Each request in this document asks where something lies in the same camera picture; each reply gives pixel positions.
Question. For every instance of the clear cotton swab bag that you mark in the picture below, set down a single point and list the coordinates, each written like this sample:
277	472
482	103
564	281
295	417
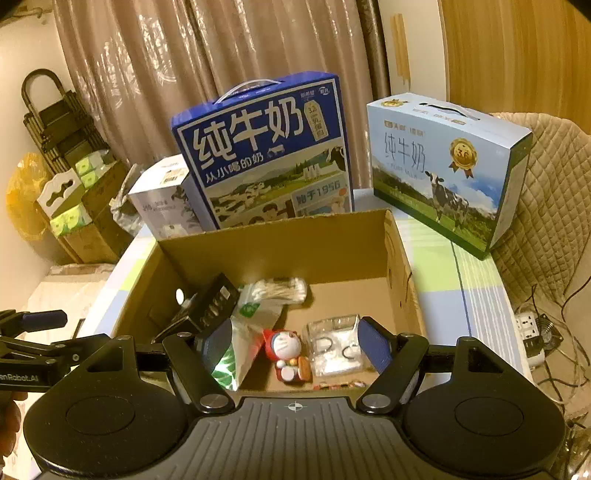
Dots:
277	290

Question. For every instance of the white power strip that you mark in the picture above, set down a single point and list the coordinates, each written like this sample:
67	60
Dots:
526	332

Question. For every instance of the square metal mesh fan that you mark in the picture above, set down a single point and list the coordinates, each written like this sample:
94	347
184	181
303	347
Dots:
551	334

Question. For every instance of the light blue milk carton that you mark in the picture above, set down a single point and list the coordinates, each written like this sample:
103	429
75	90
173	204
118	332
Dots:
438	175

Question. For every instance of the beige quilted chair cover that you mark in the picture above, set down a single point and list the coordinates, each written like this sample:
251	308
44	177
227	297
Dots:
554	207

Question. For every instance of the checked pastel tablecloth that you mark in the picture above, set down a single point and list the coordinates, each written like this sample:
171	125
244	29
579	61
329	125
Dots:
461	300

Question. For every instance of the brown cardboard carton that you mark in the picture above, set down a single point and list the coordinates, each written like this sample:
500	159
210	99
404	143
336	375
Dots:
87	244
108	194

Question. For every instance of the white printed sheet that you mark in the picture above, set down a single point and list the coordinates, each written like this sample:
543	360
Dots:
60	300

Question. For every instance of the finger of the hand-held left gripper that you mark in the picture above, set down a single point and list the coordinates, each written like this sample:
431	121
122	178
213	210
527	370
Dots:
44	318
69	348

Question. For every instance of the silver foil bag green label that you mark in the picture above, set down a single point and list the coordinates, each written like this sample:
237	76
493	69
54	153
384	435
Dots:
251	323

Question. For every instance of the crumpled clear plastic bag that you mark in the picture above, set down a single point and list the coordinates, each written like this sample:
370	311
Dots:
123	207

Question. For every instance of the beige patterned curtain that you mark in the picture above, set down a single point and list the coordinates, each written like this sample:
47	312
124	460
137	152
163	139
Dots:
138	69

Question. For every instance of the dark blue milk carton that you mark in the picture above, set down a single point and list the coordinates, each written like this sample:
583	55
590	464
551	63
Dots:
258	161

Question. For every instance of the flat cardboard sheet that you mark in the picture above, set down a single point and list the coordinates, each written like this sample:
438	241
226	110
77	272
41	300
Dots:
78	271

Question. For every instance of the clear plastic box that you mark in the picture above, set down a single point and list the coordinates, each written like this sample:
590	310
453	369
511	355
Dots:
330	344

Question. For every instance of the yellow plastic bag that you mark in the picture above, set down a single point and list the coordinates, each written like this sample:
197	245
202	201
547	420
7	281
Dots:
23	198

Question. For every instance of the white carved wooden board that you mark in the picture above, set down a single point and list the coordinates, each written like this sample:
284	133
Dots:
57	189

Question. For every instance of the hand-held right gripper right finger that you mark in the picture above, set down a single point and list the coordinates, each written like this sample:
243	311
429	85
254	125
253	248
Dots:
374	346

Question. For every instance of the black shaver box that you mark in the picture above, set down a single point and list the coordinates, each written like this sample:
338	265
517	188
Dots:
217	300

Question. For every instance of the white humidifier box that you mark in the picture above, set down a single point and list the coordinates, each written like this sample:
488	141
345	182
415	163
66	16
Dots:
161	207

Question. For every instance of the brown cardboard box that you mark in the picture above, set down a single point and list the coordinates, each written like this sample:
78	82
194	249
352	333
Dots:
346	258

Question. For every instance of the folded step ladder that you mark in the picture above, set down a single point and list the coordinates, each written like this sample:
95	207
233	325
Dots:
51	120

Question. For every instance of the person's left hand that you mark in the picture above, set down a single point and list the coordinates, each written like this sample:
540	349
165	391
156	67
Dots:
9	424

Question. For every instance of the green tissue packs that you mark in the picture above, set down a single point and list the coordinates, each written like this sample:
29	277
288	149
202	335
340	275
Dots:
69	221
88	170

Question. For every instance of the red cat figure toy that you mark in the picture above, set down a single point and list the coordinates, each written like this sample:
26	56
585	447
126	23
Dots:
284	346

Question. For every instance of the wooden door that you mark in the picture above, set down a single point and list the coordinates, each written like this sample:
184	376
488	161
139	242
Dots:
508	55

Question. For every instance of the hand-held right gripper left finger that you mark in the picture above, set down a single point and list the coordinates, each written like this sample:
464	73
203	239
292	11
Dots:
217	346

